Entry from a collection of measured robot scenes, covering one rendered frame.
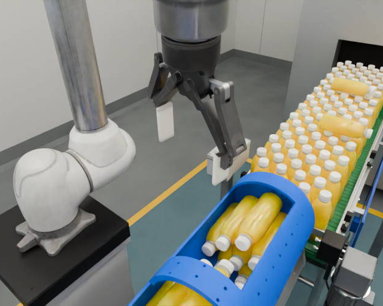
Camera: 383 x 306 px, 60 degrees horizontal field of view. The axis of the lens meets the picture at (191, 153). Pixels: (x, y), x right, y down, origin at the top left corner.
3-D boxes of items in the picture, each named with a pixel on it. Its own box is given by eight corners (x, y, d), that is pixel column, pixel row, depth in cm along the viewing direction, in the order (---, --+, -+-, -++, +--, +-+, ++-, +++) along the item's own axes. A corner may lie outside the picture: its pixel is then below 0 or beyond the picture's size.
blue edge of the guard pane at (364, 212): (320, 294, 154) (349, 218, 126) (357, 198, 209) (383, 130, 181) (331, 300, 152) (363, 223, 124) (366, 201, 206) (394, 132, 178)
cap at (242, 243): (235, 237, 91) (232, 241, 90) (243, 232, 88) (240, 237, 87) (245, 248, 91) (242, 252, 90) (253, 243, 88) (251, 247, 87)
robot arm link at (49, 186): (15, 214, 103) (-9, 158, 90) (67, 184, 114) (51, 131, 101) (42, 242, 95) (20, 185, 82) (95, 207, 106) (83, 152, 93)
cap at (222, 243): (232, 241, 93) (229, 246, 92) (228, 248, 96) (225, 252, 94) (220, 233, 94) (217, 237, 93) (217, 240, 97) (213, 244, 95)
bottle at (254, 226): (256, 198, 105) (228, 235, 92) (270, 188, 100) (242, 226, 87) (273, 214, 104) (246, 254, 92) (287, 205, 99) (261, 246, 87)
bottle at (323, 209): (326, 233, 126) (338, 196, 115) (318, 244, 121) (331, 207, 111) (307, 224, 129) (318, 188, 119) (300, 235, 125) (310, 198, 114)
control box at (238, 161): (206, 173, 141) (207, 153, 135) (229, 151, 154) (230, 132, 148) (227, 181, 136) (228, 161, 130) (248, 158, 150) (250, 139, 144)
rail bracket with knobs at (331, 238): (308, 258, 117) (315, 238, 111) (315, 244, 122) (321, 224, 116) (337, 271, 112) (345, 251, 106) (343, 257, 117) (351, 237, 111)
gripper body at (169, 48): (237, 32, 40) (231, 98, 46) (191, 14, 45) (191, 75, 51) (190, 50, 37) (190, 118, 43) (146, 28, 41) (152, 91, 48)
